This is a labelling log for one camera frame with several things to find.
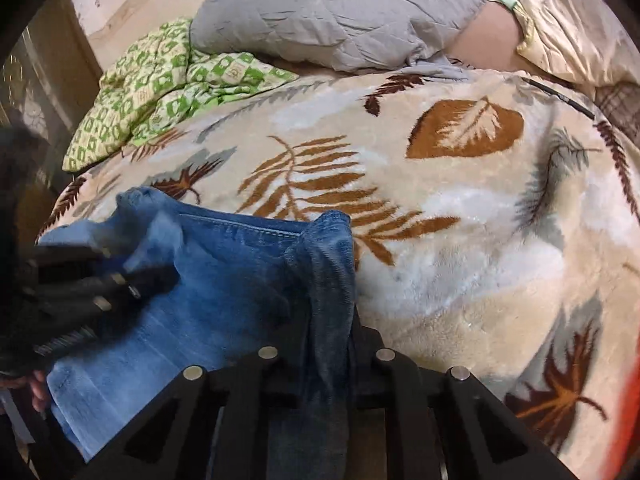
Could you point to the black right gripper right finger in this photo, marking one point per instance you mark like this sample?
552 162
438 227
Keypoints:
407 422

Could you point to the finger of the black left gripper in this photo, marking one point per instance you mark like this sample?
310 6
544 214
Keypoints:
65 262
110 293

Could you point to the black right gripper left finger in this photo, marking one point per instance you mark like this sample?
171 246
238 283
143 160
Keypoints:
211 424

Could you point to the blue denim jeans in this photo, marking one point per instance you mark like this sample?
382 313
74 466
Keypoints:
241 278

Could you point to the left hand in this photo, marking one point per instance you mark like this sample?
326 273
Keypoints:
36 383

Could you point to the red glass bowl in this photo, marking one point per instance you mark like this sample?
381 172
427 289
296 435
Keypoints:
621 449

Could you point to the green patterned quilt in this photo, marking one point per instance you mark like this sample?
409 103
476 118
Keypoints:
161 80

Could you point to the beige leaf-print fleece blanket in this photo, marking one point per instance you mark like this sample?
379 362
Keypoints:
496 223

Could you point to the grey quilted pillow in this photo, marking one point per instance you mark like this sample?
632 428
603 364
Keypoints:
343 35

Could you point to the striped brown bedsheet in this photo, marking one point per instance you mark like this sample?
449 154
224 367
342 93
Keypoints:
621 105

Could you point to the pink bolster pillow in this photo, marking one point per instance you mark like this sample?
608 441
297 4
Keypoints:
490 41

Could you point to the cream satin pillow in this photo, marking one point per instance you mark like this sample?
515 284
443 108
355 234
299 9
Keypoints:
579 41

